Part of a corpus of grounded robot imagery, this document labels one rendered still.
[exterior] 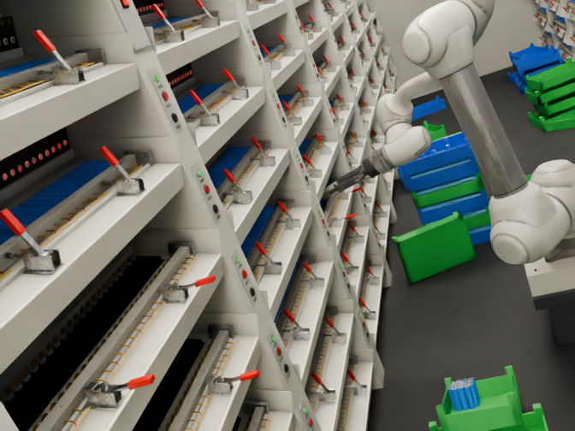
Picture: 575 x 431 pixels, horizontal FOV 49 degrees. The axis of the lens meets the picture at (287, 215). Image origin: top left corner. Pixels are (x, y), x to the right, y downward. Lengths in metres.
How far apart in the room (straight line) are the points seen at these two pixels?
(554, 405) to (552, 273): 0.38
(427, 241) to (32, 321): 2.13
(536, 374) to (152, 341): 1.38
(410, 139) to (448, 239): 0.65
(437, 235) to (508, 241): 0.92
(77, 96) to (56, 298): 0.31
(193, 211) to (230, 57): 0.73
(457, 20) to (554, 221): 0.61
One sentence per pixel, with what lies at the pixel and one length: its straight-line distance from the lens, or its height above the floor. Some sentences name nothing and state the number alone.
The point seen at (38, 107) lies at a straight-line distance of 0.90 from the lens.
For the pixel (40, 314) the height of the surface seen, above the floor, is 1.05.
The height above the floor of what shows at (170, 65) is 1.23.
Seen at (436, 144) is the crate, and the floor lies 0.44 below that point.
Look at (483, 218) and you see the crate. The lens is 2.90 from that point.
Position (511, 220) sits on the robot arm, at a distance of 1.86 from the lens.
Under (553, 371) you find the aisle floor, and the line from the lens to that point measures 2.10.
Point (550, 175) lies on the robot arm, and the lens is 2.01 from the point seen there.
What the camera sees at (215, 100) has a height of 1.10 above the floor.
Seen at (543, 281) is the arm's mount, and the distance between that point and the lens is 2.05.
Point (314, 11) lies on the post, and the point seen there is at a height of 1.16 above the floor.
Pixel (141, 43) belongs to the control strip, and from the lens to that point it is 1.21.
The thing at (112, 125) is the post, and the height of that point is 1.18.
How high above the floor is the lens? 1.27
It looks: 18 degrees down
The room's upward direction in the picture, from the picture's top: 22 degrees counter-clockwise
